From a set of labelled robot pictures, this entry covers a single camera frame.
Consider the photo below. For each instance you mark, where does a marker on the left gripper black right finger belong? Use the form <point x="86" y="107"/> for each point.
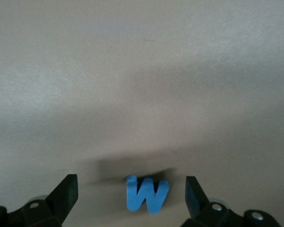
<point x="196" y="203"/>

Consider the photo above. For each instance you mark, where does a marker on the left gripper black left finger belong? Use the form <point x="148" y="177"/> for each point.
<point x="61" y="201"/>

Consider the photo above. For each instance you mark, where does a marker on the blue foam capital W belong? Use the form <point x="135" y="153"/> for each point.
<point x="132" y="198"/>

